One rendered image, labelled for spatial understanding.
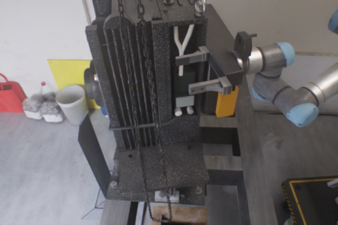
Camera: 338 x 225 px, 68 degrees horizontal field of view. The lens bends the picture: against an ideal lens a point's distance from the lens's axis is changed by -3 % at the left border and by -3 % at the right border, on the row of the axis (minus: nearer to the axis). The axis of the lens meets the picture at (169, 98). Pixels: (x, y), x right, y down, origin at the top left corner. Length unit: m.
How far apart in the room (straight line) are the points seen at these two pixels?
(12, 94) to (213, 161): 2.24
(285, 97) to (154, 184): 0.76
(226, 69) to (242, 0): 1.55
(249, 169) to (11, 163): 2.15
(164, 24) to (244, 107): 1.20
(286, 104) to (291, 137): 2.00
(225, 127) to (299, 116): 1.09
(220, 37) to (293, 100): 0.44
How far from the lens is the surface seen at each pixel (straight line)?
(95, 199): 2.31
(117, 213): 1.52
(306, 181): 2.15
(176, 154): 1.37
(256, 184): 1.61
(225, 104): 1.11
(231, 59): 0.74
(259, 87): 0.85
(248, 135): 1.80
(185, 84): 1.16
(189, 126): 1.32
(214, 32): 1.12
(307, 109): 0.78
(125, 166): 1.36
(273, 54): 0.78
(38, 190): 2.56
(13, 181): 2.72
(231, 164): 1.65
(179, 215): 2.19
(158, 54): 0.99
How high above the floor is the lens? 2.04
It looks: 44 degrees down
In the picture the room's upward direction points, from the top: 2 degrees counter-clockwise
